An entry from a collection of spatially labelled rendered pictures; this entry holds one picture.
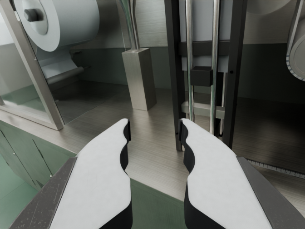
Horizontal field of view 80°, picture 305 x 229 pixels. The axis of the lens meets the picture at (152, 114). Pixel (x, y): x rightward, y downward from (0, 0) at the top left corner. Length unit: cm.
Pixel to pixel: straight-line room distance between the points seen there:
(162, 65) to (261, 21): 49
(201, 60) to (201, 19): 9
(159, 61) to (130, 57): 28
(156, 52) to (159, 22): 15
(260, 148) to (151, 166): 33
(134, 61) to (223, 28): 44
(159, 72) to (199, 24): 64
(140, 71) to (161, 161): 40
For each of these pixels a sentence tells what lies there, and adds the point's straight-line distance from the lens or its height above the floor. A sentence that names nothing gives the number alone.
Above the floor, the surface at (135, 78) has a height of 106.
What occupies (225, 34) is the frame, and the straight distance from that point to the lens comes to 46.
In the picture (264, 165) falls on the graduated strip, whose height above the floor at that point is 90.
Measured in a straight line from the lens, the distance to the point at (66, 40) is 92.
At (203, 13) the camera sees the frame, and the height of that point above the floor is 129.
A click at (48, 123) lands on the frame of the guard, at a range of 95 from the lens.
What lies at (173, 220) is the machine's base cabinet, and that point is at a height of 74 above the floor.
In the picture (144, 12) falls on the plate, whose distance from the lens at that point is 106.
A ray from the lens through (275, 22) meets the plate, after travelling 88.
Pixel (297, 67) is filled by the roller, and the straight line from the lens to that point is 57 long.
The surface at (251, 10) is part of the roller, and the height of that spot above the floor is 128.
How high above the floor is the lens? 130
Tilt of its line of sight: 29 degrees down
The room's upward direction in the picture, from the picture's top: 8 degrees counter-clockwise
